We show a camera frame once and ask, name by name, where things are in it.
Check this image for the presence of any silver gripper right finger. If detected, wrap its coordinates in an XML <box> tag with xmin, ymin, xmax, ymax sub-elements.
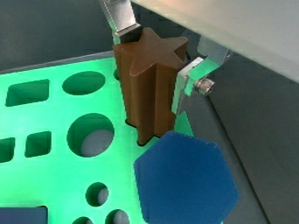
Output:
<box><xmin>173</xmin><ymin>57</ymin><xmax>221</xmax><ymax>115</ymax></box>

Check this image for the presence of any blue hexagonal block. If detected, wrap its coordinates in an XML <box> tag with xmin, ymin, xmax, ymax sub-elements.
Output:
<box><xmin>135</xmin><ymin>131</ymin><xmax>239</xmax><ymax>224</ymax></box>

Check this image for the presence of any green foam shape board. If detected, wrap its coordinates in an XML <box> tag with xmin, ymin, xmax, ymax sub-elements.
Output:
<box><xmin>0</xmin><ymin>57</ymin><xmax>197</xmax><ymax>224</ymax></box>

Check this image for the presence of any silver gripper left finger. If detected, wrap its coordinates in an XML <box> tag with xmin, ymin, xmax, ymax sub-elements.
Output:
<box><xmin>99</xmin><ymin>0</ymin><xmax>142</xmax><ymax>44</ymax></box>

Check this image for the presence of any purple rectangular block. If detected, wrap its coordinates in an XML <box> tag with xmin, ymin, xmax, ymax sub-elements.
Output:
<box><xmin>0</xmin><ymin>206</ymin><xmax>48</xmax><ymax>224</ymax></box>

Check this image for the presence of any brown star block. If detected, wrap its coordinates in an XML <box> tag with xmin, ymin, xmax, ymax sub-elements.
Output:
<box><xmin>114</xmin><ymin>28</ymin><xmax>189</xmax><ymax>145</ymax></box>

